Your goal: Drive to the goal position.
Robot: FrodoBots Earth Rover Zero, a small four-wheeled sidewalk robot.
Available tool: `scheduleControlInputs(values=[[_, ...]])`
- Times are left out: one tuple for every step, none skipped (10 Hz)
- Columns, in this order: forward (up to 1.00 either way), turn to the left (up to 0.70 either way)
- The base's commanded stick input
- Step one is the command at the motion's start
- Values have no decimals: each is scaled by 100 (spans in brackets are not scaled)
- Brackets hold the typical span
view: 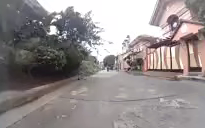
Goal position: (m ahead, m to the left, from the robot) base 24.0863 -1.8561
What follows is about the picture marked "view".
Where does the mass of trees and bushes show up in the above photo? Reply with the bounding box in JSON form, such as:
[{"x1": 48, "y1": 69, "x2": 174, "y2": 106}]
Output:
[{"x1": 0, "y1": 5, "x2": 105, "y2": 91}]

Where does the pink building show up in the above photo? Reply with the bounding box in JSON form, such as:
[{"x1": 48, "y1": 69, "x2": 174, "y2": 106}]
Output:
[{"x1": 143, "y1": 0, "x2": 205, "y2": 77}]

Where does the concrete kerb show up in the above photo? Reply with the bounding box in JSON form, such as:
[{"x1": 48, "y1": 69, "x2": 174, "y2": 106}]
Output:
[{"x1": 0, "y1": 74, "x2": 82, "y2": 116}]

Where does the grey concrete sidewalk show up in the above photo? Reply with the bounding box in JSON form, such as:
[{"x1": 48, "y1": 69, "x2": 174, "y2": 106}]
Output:
[{"x1": 129, "y1": 69, "x2": 205, "y2": 83}]

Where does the tree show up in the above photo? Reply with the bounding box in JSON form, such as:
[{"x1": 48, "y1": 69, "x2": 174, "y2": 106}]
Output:
[
  {"x1": 184, "y1": 0, "x2": 205, "y2": 39},
  {"x1": 102, "y1": 54, "x2": 117, "y2": 70}
]

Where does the dark grey building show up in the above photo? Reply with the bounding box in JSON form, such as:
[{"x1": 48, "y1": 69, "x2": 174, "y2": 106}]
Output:
[{"x1": 0, "y1": 0, "x2": 50, "y2": 42}]

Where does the row of houses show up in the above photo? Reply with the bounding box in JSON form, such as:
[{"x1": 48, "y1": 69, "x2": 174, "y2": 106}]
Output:
[{"x1": 115, "y1": 34, "x2": 158, "y2": 72}]

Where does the grey concrete road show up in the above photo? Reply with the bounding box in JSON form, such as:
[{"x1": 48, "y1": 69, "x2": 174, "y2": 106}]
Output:
[{"x1": 0, "y1": 69, "x2": 205, "y2": 128}]

